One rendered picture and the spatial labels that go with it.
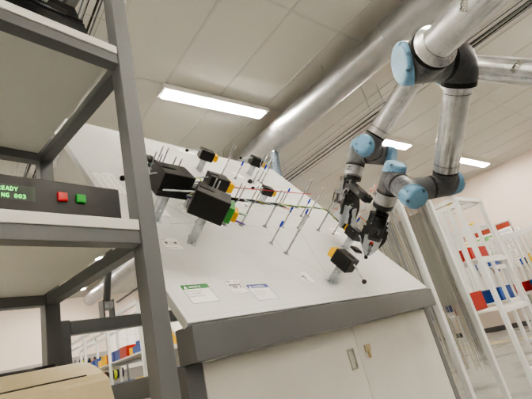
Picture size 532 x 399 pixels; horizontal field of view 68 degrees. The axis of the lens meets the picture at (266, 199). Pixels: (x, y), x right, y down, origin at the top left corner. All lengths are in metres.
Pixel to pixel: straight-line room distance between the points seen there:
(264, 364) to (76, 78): 0.75
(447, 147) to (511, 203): 8.65
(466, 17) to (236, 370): 0.87
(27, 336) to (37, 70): 11.34
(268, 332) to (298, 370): 0.15
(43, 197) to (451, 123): 1.05
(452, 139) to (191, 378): 0.96
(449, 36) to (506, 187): 9.00
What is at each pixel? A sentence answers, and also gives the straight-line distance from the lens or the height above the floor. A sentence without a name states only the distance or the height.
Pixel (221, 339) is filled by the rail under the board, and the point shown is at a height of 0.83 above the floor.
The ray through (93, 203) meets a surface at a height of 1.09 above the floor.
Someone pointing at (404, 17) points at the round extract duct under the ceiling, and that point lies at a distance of 3.74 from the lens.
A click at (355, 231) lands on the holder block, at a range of 1.54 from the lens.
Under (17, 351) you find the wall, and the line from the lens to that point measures 12.11.
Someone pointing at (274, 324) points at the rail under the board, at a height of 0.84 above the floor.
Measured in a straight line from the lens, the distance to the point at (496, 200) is 10.04.
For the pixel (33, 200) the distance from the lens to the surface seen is 0.71.
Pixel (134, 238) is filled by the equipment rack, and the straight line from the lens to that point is 0.73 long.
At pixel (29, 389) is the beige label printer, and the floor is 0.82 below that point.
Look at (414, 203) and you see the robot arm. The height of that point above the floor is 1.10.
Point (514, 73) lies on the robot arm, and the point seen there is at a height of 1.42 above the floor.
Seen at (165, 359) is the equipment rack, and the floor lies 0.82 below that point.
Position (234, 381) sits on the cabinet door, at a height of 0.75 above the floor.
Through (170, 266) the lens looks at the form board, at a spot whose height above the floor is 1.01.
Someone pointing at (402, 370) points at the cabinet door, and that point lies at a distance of 1.43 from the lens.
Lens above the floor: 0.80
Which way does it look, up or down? 20 degrees up
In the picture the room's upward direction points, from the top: 14 degrees counter-clockwise
